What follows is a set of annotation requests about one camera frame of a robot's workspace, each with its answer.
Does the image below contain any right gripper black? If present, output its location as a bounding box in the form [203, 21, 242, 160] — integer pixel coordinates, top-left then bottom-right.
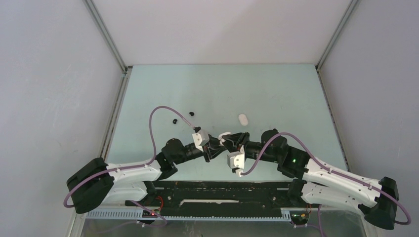
[222, 132, 279, 163]

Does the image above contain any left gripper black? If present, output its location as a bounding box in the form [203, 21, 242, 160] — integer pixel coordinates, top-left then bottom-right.
[173, 134, 227, 165]

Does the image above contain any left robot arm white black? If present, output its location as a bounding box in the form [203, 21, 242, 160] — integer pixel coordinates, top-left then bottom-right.
[64, 137, 226, 214]

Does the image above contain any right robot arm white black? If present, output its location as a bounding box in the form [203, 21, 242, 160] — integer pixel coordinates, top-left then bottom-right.
[218, 129, 399, 230]

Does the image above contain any white closed charging case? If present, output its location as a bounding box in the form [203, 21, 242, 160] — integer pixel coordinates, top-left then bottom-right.
[238, 114, 249, 126]

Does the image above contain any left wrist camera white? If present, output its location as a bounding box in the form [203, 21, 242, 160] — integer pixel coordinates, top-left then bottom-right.
[192, 129, 210, 148]

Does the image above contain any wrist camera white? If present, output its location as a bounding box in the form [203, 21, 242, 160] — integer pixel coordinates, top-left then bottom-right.
[227, 148, 245, 177]
[192, 129, 210, 148]

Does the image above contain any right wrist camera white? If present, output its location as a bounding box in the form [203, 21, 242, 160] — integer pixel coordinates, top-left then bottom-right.
[227, 148, 245, 177]

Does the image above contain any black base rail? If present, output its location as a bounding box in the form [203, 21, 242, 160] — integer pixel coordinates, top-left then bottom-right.
[137, 181, 318, 217]

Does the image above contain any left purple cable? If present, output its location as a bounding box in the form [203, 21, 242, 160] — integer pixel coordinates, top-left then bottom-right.
[63, 106, 200, 209]

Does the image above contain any purple cable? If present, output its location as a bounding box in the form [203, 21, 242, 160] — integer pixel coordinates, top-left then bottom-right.
[240, 132, 412, 226]
[63, 106, 200, 209]

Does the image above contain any white slotted cable duct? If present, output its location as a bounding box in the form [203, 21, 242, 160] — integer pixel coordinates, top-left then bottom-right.
[85, 208, 291, 222]

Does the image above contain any left aluminium frame post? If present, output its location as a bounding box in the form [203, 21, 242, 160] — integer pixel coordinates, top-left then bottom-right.
[82, 0, 128, 73]

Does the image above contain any aluminium frame post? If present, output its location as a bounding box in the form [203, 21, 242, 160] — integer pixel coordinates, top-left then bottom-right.
[82, 0, 128, 73]
[316, 0, 361, 72]

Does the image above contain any right aluminium frame post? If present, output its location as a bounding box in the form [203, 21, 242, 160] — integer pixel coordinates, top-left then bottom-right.
[316, 0, 361, 72]

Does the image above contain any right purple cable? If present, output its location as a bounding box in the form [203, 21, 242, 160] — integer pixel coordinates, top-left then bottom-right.
[240, 132, 412, 226]

